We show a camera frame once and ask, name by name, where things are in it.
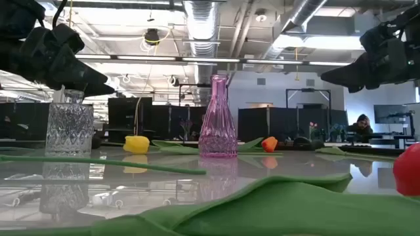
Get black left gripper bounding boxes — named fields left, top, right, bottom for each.
left=0, top=23, right=116, bottom=98

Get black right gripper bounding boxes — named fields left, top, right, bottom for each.
left=320, top=13, right=420, bottom=94

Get yellow artificial tulip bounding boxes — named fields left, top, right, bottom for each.
left=123, top=135, right=284, bottom=156

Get orange artificial tulip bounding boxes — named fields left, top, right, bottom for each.
left=238, top=136, right=279, bottom=153

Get pink ribbed glass vase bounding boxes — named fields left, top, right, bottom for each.
left=198, top=73, right=239, bottom=159

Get red artificial tulip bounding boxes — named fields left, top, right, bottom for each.
left=0, top=142, right=420, bottom=236

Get clear cut-glass vase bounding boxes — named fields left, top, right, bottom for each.
left=45, top=88, right=95, bottom=157

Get background pink flowers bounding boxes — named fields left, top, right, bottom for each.
left=308, top=121, right=319, bottom=142

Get white building column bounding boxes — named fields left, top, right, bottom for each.
left=52, top=87, right=66, bottom=104

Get person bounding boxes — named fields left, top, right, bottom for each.
left=346, top=113, right=375, bottom=136

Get black computer monitor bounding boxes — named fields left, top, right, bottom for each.
left=107, top=96, right=154, bottom=142

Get dark office desk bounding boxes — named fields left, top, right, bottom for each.
left=364, top=132, right=415, bottom=149

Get black ceiling dome device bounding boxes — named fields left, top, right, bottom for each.
left=144, top=28, right=161, bottom=46

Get artificial flower long green stem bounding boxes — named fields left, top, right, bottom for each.
left=0, top=146, right=207, bottom=176

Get black rounded object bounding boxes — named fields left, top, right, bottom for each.
left=293, top=136, right=313, bottom=151

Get wide black partition panel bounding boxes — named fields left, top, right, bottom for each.
left=238, top=107, right=349, bottom=144

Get long ceiling light bar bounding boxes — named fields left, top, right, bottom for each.
left=74, top=54, right=352, bottom=67

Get wall-mounted dark screen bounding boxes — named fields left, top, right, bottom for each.
left=373, top=104, right=411, bottom=125

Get yellow hanging cord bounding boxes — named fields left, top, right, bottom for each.
left=294, top=47, right=301, bottom=82

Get hanging yellow cable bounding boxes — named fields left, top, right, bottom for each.
left=133, top=42, right=158, bottom=136

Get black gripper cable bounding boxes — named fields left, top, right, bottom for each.
left=52, top=0, right=69, bottom=30

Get silver smooth ventilation duct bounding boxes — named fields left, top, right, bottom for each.
left=262, top=0, right=329, bottom=65

